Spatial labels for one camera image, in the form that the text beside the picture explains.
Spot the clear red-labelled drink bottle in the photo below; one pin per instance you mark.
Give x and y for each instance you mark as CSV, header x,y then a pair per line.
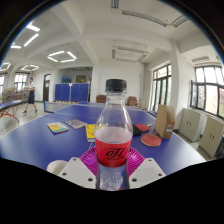
x,y
113,146

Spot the yellow book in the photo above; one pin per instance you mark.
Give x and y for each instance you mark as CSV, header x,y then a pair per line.
x,y
90,132

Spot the dark brown door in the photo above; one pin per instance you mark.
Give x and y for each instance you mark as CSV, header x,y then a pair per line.
x,y
46,88

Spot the blue folding partition boards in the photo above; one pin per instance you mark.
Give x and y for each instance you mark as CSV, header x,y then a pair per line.
x,y
71,92

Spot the thin grey booklet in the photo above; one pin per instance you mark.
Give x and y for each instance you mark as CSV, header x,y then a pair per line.
x,y
76,124

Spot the black bin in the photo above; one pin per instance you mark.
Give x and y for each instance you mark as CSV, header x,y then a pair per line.
x,y
220,148

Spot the tall black-framed window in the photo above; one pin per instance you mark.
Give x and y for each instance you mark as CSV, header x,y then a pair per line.
x,y
161,88

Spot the white mug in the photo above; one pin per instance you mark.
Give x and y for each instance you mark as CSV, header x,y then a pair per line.
x,y
55,166

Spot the small yellow-blue book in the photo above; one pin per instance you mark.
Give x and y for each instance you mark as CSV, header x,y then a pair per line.
x,y
57,127

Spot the blue red-legged table tennis table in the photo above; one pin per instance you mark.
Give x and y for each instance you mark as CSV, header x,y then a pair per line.
x,y
8,106

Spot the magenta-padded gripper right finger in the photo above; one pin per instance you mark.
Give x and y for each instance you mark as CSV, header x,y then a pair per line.
x,y
146,171

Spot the shelf unit with books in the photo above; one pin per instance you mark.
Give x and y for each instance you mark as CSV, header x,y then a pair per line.
x,y
11,95

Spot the brown armchair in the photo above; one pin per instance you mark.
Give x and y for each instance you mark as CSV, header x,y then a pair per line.
x,y
132,101
101,99

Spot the brown cardboard box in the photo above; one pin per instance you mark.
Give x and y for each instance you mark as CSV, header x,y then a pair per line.
x,y
164,121

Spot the white ceiling air conditioner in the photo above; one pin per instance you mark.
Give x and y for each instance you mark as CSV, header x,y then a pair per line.
x,y
130,53

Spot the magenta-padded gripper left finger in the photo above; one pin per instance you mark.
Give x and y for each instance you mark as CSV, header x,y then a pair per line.
x,y
77,171

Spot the wide black-framed window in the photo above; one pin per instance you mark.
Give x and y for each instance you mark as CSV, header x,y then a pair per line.
x,y
210,91

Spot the group of ceiling lights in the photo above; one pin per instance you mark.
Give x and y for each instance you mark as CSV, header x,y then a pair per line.
x,y
61,56

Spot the beige two-door cabinet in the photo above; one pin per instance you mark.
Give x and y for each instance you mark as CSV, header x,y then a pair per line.
x,y
210,136
189,125

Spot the person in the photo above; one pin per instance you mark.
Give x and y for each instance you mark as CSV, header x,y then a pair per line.
x,y
31,95

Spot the red table tennis paddle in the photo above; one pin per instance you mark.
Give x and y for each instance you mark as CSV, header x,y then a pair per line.
x,y
150,140
142,127

